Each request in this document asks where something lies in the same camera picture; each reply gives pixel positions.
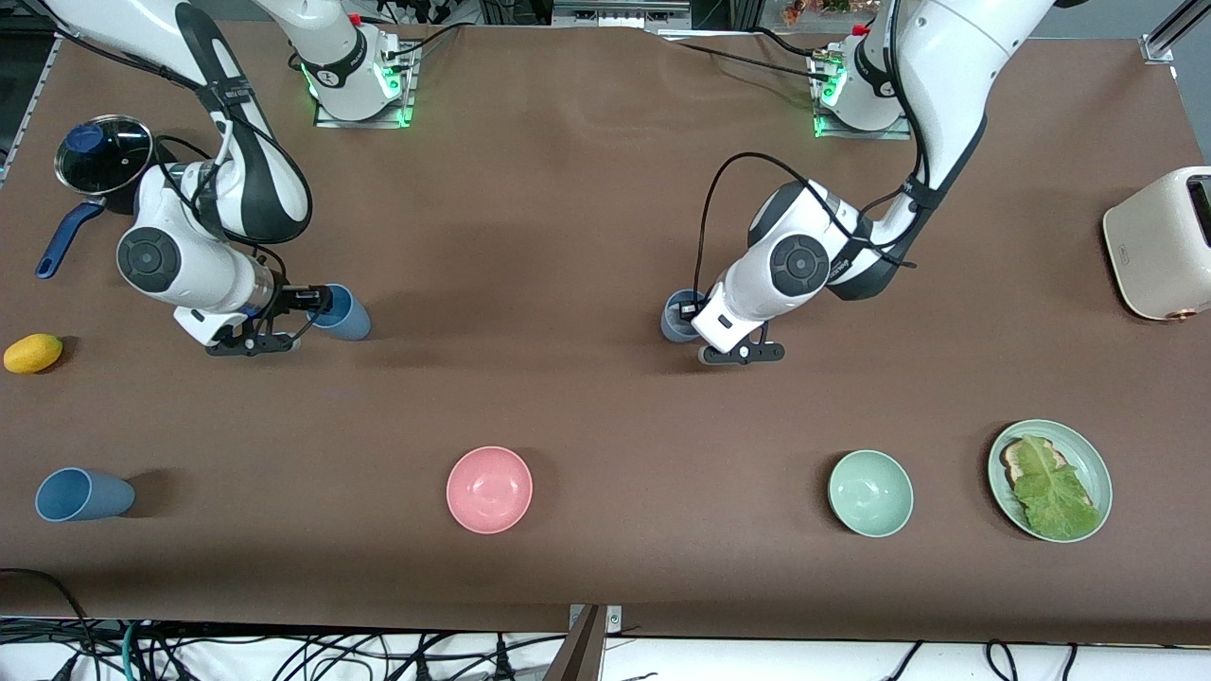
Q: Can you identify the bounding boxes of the blue plastic cup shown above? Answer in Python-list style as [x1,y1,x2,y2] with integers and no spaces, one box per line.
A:
[310,283,373,342]
[659,288,709,344]
[35,467,135,523]

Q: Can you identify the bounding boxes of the colourful background items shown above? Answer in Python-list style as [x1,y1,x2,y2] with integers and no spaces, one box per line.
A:
[781,0,852,25]

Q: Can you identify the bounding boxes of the black cable on table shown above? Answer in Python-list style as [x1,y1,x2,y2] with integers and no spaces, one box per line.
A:
[653,28,834,81]

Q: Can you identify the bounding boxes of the glass lid with blue knob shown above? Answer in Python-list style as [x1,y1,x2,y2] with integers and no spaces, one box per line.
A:
[55,115,154,197]

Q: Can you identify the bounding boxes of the green lettuce leaf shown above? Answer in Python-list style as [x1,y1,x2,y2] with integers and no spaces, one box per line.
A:
[1012,435,1103,540]

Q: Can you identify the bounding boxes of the black saucepan with blue handle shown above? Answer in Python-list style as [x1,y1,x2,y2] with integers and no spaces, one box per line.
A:
[35,132,181,280]

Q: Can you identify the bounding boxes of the aluminium frame rail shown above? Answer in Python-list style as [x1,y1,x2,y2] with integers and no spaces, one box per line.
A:
[0,33,62,181]

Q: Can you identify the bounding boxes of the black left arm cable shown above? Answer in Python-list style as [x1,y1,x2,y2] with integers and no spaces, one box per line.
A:
[695,151,933,304]

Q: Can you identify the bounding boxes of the yellow lemon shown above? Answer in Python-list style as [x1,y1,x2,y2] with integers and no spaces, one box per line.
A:
[3,333,64,375]

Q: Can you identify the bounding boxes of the mint green plate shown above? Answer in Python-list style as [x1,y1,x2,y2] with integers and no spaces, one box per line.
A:
[987,419,1114,544]

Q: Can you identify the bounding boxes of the brown table cover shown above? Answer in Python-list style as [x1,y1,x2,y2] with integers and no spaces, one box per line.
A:
[0,17,1211,646]

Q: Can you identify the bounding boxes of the grey metal equipment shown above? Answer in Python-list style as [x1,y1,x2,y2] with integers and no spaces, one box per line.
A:
[552,0,693,31]

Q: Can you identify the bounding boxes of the pink bowl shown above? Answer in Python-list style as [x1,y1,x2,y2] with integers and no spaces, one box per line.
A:
[446,445,534,535]

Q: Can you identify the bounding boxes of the bread slice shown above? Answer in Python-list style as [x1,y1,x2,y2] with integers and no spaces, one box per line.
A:
[1001,437,1103,521]

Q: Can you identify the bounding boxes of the dark metal stand bar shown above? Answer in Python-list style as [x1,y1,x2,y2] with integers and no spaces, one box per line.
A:
[544,605,606,681]

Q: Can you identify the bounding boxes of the cream toaster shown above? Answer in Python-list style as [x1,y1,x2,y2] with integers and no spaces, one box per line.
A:
[1102,166,1211,323]

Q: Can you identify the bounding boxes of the black looped floor cable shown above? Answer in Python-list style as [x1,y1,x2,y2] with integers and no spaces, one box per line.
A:
[0,567,100,681]

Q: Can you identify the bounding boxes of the mint green bowl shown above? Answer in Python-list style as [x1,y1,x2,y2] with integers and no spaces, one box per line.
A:
[828,449,915,538]

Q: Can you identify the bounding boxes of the aluminium profile post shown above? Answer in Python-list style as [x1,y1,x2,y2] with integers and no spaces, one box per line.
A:
[1140,0,1211,65]

